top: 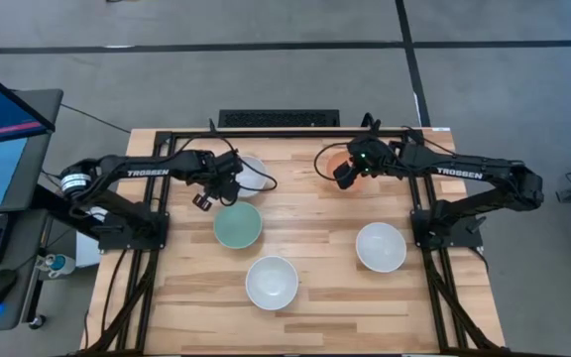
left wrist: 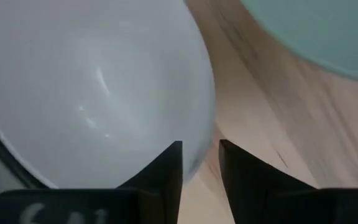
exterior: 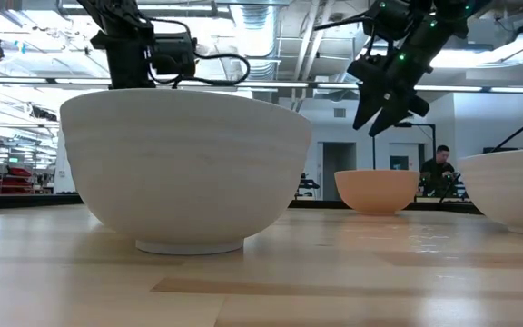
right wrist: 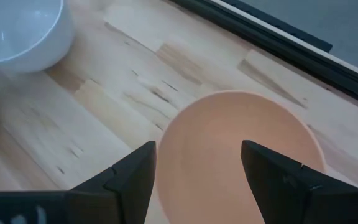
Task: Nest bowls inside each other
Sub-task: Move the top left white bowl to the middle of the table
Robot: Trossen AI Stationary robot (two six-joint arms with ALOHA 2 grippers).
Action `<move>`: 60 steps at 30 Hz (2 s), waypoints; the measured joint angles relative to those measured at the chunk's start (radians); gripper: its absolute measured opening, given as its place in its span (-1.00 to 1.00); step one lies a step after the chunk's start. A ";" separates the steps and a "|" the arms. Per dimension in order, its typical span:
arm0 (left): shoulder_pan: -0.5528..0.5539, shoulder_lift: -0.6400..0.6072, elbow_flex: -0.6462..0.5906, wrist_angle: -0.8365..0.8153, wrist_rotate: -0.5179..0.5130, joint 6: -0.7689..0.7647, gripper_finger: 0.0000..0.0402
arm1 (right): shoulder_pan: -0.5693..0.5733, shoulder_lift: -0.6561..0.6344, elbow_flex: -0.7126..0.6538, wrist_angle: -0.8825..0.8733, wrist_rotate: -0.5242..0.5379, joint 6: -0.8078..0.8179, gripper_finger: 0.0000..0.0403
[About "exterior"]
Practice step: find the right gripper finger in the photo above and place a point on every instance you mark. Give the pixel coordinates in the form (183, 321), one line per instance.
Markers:
(388, 118)
(368, 104)

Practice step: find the orange ceramic bowl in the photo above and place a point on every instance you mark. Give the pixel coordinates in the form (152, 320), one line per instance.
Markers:
(376, 193)

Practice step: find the white ribbed ceramic bowl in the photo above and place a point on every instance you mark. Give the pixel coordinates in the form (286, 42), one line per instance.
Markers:
(516, 191)
(184, 172)

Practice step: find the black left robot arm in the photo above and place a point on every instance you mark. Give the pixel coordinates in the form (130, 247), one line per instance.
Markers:
(116, 16)

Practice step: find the black background robot arm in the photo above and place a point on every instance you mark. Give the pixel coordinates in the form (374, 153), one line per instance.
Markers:
(456, 186)

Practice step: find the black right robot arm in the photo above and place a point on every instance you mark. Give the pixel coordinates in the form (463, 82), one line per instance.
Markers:
(456, 13)

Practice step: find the white door with window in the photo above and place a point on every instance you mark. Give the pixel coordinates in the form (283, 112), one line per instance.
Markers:
(406, 156)

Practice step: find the long ceiling light strip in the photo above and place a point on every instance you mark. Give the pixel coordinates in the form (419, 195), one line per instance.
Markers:
(447, 88)
(520, 90)
(7, 80)
(82, 81)
(275, 84)

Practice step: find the grey door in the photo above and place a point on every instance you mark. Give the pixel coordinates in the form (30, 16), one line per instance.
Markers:
(338, 170)

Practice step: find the seated person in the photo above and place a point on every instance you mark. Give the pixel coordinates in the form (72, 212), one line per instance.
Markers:
(436, 175)

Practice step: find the large ceiling light panel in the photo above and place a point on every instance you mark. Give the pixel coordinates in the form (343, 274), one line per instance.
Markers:
(484, 56)

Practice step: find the black exercise machine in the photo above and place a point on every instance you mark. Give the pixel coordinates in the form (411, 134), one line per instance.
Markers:
(307, 186)

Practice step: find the white building column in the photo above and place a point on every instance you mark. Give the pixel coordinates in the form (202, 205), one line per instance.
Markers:
(64, 168)

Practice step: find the green exit sign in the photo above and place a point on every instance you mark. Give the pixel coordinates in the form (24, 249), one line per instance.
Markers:
(13, 160)

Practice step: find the red shelf cart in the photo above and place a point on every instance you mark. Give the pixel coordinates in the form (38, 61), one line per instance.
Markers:
(14, 179)

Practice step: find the wall vent grille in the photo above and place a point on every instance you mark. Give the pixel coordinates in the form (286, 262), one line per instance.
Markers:
(340, 113)

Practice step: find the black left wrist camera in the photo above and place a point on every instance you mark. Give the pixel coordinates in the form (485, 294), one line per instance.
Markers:
(174, 54)

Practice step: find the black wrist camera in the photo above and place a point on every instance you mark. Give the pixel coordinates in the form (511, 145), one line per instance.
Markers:
(174, 54)
(386, 20)

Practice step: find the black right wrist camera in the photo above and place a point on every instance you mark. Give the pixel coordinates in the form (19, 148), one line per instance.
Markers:
(386, 20)

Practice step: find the silver ceiling duct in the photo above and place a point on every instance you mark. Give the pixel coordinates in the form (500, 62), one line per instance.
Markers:
(254, 41)

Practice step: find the black table edge rail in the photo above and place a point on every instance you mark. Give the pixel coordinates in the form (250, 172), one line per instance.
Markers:
(34, 201)

